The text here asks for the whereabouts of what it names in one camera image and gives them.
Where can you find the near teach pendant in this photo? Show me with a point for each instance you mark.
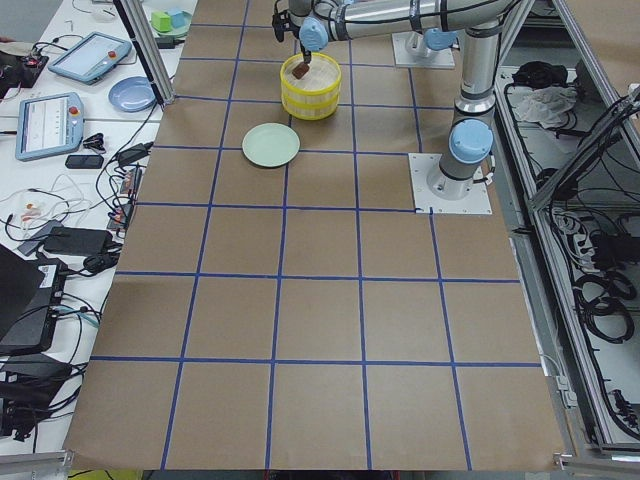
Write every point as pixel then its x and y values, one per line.
pixel 49 126

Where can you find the green bowl with blocks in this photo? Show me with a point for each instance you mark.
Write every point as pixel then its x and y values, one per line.
pixel 180 32

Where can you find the light green plate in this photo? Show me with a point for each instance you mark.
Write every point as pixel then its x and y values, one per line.
pixel 270 145

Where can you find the far teach pendant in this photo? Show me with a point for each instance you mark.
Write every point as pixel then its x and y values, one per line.
pixel 91 58

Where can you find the brown bun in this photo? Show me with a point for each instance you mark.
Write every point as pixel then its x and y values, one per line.
pixel 300 70

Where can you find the yellow steamer layer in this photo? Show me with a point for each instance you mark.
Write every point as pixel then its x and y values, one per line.
pixel 310 108
pixel 321 82

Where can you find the black power brick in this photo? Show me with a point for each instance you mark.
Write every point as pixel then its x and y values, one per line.
pixel 76 241

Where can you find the white crumpled cloth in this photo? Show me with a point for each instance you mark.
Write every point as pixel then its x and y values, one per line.
pixel 548 107

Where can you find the black power adapter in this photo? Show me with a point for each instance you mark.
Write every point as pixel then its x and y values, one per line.
pixel 133 154

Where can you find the teach pendant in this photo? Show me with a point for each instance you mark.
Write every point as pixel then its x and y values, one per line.
pixel 91 58
pixel 49 126

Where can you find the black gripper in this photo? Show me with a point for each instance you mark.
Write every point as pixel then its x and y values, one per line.
pixel 306 56

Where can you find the black laptop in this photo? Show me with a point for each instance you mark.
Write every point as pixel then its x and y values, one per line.
pixel 30 292

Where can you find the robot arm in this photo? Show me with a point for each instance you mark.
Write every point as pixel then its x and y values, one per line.
pixel 432 26

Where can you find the green foam block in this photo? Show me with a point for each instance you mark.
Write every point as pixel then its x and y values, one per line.
pixel 161 21

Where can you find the aluminium frame post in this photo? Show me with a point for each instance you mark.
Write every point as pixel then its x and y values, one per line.
pixel 139 31

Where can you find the blue foam block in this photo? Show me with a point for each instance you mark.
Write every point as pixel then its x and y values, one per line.
pixel 177 18

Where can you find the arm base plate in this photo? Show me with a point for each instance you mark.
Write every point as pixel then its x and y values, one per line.
pixel 420 55
pixel 435 193

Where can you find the blue plate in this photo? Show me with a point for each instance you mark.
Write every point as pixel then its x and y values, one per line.
pixel 132 94

